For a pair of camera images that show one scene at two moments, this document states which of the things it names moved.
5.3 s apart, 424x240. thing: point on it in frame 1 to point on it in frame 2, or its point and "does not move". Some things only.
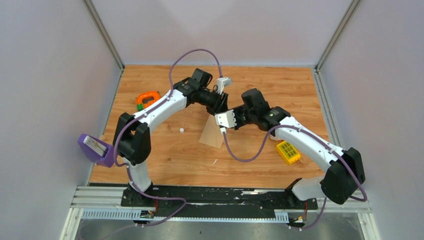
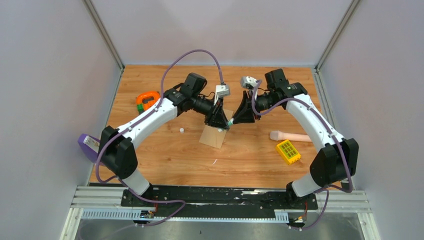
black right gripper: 236,112 to 246,115
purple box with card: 96,151 does not move
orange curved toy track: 139,98 does not move
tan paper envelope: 211,135 does not move
